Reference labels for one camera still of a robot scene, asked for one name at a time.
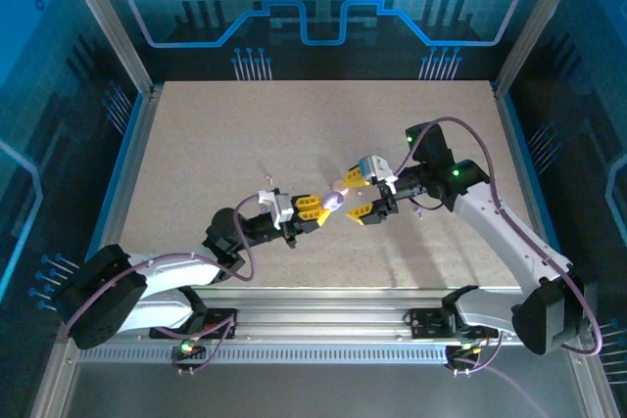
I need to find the left base LED board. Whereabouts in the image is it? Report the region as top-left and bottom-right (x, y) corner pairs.
(171, 338), (207, 361)

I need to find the right base LED board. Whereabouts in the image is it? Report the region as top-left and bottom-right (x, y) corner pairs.
(448, 341), (485, 361)

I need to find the slotted grey cable duct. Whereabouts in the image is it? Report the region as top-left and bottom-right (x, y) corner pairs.
(77, 345), (452, 365)

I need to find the aluminium left frame post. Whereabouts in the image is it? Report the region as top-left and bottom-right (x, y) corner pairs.
(53, 0), (159, 96)

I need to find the purple earbud charging case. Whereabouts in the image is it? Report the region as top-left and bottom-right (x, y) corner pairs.
(320, 191), (346, 212)

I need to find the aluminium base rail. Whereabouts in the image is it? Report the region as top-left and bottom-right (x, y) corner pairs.
(63, 285), (528, 347)

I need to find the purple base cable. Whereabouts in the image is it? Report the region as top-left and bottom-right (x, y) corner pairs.
(448, 332), (550, 418)
(154, 314), (241, 376)

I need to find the aluminium right side rail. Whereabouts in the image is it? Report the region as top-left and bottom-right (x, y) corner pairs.
(491, 79), (618, 418)

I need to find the aluminium left side rail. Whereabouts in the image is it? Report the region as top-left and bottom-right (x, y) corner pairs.
(28, 84), (166, 418)

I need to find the aluminium frame post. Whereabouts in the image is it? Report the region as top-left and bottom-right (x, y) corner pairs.
(53, 0), (159, 96)
(492, 0), (588, 96)

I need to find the grey metal bottom plate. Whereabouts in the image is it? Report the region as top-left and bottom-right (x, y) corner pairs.
(63, 363), (589, 418)

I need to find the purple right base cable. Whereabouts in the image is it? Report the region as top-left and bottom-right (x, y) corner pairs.
(448, 332), (550, 418)

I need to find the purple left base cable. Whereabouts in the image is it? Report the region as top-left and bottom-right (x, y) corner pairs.
(154, 314), (241, 376)

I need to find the base led board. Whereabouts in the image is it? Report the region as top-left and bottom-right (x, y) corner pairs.
(171, 338), (207, 361)
(448, 341), (485, 361)

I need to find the aluminium right frame post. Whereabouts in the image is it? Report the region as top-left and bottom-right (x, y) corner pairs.
(492, 0), (588, 96)

